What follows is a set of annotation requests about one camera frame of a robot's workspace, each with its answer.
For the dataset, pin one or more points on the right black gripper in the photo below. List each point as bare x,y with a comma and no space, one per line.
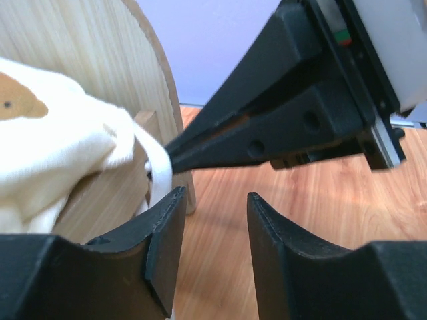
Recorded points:
344,109

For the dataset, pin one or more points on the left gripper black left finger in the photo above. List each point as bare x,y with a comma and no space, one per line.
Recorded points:
129,272

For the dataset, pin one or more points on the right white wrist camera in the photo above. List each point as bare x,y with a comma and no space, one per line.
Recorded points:
397,29

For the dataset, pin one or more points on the wooden pet bed frame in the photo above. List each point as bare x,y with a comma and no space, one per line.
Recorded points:
112,51

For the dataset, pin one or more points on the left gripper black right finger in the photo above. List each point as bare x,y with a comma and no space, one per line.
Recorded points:
299,275

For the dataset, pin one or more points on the large bear print cushion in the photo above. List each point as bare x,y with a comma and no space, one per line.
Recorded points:
53,134

